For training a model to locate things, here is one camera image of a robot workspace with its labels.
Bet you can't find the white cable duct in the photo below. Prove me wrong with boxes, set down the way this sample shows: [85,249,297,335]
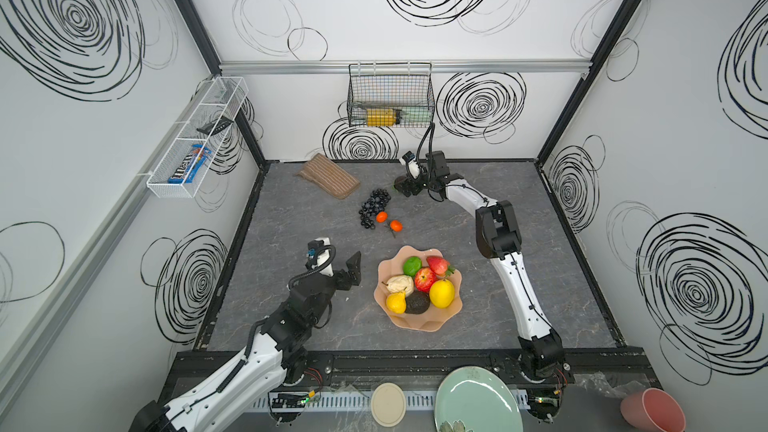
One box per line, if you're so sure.
[245,388,532,415]

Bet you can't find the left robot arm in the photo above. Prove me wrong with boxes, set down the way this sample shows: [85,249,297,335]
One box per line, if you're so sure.
[129,238,361,431]

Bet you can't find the beige fake pear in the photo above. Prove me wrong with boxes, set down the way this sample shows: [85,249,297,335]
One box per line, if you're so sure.
[382,275,415,297]

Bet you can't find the blue candy packet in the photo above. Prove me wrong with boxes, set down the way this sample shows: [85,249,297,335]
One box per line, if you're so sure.
[167,144,211,184]

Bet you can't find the black fake grape bunch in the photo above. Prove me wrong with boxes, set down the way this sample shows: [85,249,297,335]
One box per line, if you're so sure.
[358,188,391,229]

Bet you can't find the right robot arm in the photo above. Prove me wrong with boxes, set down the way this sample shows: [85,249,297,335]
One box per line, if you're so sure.
[394,151,565,383]

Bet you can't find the right orange fake tangerine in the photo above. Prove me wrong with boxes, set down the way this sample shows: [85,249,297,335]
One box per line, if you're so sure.
[389,220,403,233]

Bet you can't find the dark brown fake fig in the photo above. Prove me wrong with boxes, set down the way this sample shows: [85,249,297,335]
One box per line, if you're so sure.
[393,176,409,196]

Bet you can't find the pink wavy fruit bowl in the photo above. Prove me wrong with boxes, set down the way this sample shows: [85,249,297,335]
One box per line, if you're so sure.
[373,245,463,332]

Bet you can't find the orange fake tangerine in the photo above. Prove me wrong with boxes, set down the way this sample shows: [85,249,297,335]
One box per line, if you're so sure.
[376,211,389,224]
[389,220,403,233]

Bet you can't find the white wire wall shelf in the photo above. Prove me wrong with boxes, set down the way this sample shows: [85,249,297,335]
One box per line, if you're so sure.
[146,76,248,199]

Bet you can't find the green item in basket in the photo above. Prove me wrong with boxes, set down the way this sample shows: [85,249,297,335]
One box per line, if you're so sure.
[400,106,434,128]

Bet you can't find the beige round lid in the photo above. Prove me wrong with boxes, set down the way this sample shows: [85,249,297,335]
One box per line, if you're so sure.
[370,382,407,428]

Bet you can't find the small yellow fake lemon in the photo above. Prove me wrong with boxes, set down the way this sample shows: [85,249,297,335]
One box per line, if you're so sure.
[386,292,407,314]

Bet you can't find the green plate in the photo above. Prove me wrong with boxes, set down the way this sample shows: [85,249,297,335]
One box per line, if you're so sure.
[434,366,524,432]

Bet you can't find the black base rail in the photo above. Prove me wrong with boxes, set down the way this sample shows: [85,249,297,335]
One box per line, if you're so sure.
[170,347,655,391]

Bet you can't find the black wire wall basket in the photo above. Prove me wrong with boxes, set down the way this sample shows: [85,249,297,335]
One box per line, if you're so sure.
[346,62,436,129]

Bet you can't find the left orange fake tangerine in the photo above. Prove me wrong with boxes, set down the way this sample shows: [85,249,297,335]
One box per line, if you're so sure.
[376,211,389,224]

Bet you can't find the red fake apple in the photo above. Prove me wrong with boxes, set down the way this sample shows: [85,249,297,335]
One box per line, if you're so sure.
[413,267,437,293]

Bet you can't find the yellow bottle in basket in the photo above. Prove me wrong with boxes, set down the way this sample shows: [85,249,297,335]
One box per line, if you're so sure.
[365,108,401,127]

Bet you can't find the large yellow fake lemon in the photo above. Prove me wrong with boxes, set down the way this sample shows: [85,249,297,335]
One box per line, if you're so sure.
[429,279,456,309]

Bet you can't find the green fake lime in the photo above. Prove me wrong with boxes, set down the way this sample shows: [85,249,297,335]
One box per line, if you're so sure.
[402,256,423,277]

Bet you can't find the dark fake avocado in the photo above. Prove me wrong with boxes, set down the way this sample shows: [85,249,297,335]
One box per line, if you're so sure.
[405,290,431,315]

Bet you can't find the black remote control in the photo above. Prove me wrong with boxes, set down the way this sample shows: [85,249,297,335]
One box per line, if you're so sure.
[196,117,233,137]

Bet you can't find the red fake strawberry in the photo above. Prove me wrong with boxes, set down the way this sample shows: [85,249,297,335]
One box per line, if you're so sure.
[426,256,456,278]

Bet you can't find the pink cup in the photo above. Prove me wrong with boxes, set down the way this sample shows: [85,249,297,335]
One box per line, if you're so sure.
[620,388,687,432]

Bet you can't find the brown folded cloth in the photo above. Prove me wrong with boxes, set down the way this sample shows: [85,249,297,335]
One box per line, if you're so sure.
[298,153,360,200]

